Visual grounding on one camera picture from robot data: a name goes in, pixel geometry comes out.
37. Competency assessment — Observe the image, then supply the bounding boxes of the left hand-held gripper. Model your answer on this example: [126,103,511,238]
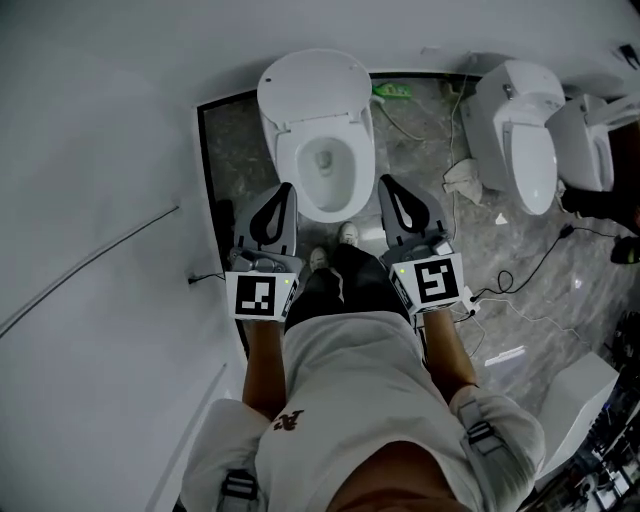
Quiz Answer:
[224,182,303,322]

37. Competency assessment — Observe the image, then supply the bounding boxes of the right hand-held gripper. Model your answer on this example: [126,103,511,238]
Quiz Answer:
[377,174,465,317]

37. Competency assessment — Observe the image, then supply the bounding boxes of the white toilet with seat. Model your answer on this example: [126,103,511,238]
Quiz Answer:
[273,112,371,215]

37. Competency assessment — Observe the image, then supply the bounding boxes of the person's left forearm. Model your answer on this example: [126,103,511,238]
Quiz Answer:
[242,318,290,422]

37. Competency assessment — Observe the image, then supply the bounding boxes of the person's right forearm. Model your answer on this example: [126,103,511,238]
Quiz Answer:
[422,305,482,417]

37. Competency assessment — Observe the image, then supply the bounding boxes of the white toilet bowl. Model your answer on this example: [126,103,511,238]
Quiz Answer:
[258,97,377,225]

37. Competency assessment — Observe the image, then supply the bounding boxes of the white toilet with chrome lever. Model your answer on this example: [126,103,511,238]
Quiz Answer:
[461,58,567,217]

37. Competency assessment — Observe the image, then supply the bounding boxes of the white toilet lid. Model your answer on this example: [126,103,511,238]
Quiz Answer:
[256,47,373,135]

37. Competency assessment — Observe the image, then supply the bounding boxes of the black power adapter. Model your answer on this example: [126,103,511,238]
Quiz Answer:
[214,198,236,251]

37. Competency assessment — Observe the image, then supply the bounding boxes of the white crumpled cloth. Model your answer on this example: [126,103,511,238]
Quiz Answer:
[441,158,485,205]

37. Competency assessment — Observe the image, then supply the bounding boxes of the person's black trousers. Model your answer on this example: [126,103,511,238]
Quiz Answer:
[283,243,417,332]

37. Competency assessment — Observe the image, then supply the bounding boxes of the white power strip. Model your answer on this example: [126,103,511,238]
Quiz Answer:
[460,285,485,317]

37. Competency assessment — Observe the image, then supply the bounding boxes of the green bottle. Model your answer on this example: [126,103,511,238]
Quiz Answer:
[371,83,416,102]

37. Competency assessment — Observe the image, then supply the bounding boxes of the person's white shirt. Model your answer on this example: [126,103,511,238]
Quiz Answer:
[178,309,547,512]

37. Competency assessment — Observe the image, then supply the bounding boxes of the large white box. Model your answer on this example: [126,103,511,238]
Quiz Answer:
[535,349,622,494]

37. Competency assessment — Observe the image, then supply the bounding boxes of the person's head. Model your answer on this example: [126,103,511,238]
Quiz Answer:
[322,439,484,512]

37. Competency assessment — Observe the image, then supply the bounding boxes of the black wall plug cable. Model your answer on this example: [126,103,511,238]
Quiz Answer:
[186,271,227,287]

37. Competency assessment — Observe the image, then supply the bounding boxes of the thin white cable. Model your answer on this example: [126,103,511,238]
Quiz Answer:
[444,72,474,241]

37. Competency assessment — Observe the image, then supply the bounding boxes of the white hose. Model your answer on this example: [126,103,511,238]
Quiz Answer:
[370,97,427,142]

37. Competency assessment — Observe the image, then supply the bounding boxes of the black looped cable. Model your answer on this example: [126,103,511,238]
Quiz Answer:
[469,223,629,314]

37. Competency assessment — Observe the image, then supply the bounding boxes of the thin grey wall cable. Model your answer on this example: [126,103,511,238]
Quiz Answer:
[0,203,181,339]

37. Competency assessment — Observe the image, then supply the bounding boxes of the grey shoulder strap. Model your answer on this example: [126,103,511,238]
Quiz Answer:
[457,398,507,464]
[218,468,262,512]

